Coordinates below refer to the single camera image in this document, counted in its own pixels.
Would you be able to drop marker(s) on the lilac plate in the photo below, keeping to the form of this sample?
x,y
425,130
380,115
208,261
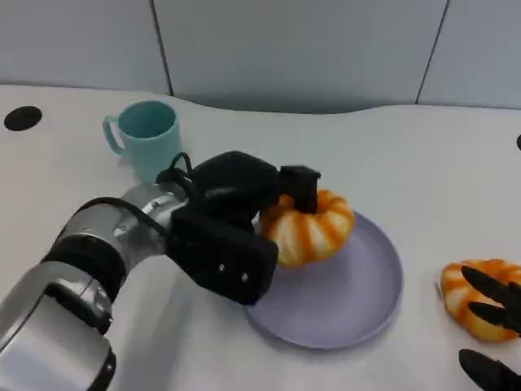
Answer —
x,y
338,293

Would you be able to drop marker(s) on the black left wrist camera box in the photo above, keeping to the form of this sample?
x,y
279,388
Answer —
x,y
220,252

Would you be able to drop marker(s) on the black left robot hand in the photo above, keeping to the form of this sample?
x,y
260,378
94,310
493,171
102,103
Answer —
x,y
236,183

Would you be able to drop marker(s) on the orange white toy bread roll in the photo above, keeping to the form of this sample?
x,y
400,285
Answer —
x,y
309,236
460,285

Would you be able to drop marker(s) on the pale green mug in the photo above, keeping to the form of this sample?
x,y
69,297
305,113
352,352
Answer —
x,y
150,138

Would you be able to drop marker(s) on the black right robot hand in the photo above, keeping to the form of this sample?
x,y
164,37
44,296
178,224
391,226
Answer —
x,y
504,313

